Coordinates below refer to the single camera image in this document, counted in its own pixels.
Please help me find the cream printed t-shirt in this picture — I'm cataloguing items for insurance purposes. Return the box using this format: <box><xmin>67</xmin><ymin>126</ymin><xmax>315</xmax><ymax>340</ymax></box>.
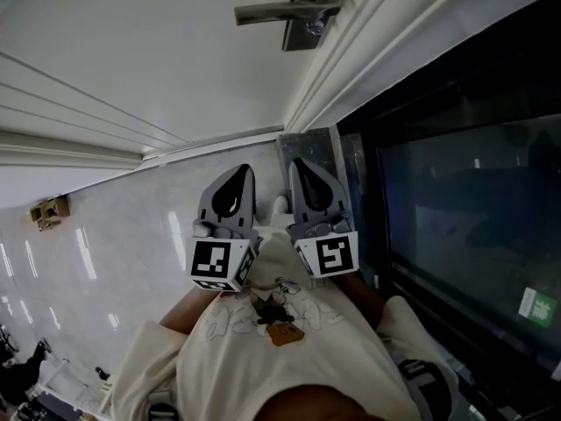
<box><xmin>110</xmin><ymin>228</ymin><xmax>460</xmax><ymax>421</ymax></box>

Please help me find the dark glass door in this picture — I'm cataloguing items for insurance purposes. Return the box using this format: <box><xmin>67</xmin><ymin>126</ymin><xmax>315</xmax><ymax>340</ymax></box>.
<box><xmin>336</xmin><ymin>0</ymin><xmax>561</xmax><ymax>421</ymax></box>

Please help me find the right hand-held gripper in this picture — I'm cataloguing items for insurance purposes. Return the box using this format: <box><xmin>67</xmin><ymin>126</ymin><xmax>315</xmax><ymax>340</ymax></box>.
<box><xmin>285</xmin><ymin>157</ymin><xmax>360</xmax><ymax>279</ymax></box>

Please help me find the white panelled door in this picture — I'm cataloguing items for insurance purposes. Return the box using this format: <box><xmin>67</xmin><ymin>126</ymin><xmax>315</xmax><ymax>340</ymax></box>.
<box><xmin>0</xmin><ymin>0</ymin><xmax>352</xmax><ymax>171</ymax></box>

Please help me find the person's right forearm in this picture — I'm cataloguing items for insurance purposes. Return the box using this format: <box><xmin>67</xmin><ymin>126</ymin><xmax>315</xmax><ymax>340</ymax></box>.
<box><xmin>331</xmin><ymin>273</ymin><xmax>387</xmax><ymax>333</ymax></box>

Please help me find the black bag strap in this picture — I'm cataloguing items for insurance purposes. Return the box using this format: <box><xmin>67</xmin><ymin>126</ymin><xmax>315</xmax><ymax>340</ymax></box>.
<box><xmin>397</xmin><ymin>359</ymin><xmax>453</xmax><ymax>421</ymax></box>

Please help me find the white door frame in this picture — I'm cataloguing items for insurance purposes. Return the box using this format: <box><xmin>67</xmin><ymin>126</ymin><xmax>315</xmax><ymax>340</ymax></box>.
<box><xmin>283</xmin><ymin>0</ymin><xmax>561</xmax><ymax>133</ymax></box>

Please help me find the person's left forearm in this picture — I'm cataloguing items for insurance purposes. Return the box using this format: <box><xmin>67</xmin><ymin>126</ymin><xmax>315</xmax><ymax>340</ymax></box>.
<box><xmin>159</xmin><ymin>286</ymin><xmax>229</xmax><ymax>337</ymax></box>

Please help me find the white shoe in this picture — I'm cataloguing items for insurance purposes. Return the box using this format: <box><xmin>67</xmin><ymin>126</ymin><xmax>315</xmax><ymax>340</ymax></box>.
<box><xmin>270</xmin><ymin>195</ymin><xmax>291</xmax><ymax>228</ymax></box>

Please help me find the green sticker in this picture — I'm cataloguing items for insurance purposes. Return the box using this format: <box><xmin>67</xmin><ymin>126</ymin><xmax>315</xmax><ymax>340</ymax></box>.
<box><xmin>517</xmin><ymin>286</ymin><xmax>559</xmax><ymax>330</ymax></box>

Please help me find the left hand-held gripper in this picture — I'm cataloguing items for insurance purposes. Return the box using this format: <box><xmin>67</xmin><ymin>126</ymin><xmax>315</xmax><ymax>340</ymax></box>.
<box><xmin>186</xmin><ymin>163</ymin><xmax>263</xmax><ymax>293</ymax></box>

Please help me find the silver door handle lever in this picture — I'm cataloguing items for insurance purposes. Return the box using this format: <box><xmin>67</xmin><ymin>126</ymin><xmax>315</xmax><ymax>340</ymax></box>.
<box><xmin>233</xmin><ymin>0</ymin><xmax>343</xmax><ymax>27</ymax></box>

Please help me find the brown cardboard box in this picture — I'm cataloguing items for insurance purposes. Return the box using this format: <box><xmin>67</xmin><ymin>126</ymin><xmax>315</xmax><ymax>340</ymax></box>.
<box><xmin>29</xmin><ymin>194</ymin><xmax>72</xmax><ymax>232</ymax></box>

